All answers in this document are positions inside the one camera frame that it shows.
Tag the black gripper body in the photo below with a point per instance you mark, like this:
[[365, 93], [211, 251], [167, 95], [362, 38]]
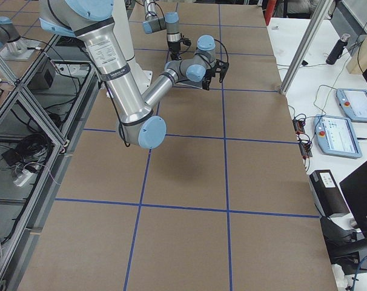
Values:
[[173, 48], [210, 73]]

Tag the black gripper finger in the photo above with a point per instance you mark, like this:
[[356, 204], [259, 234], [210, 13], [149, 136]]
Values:
[[206, 83]]

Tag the pink towel with grey back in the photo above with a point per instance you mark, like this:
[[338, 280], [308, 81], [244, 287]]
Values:
[[189, 83]]

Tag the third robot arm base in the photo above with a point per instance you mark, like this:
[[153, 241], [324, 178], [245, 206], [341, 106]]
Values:
[[12, 46]]

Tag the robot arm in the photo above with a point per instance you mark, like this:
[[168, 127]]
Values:
[[93, 23], [156, 20]]

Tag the black water bottle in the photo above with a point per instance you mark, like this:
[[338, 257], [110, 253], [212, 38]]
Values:
[[338, 48]]

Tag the near teach pendant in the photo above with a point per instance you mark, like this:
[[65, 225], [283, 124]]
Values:
[[336, 136]]

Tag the teach pendant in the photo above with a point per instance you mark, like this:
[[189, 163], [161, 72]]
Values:
[[336, 136], [353, 102]]

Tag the far teach pendant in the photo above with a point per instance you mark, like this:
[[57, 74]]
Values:
[[353, 102]]

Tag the black box with label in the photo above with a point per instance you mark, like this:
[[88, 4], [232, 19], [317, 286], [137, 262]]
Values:
[[327, 195]]

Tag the black monitor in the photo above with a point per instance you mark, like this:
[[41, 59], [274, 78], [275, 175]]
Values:
[[354, 189]]

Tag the white power strip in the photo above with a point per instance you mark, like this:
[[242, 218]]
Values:
[[22, 178]]

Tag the aluminium frame post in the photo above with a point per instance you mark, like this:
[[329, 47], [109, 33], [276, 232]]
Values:
[[309, 35]]

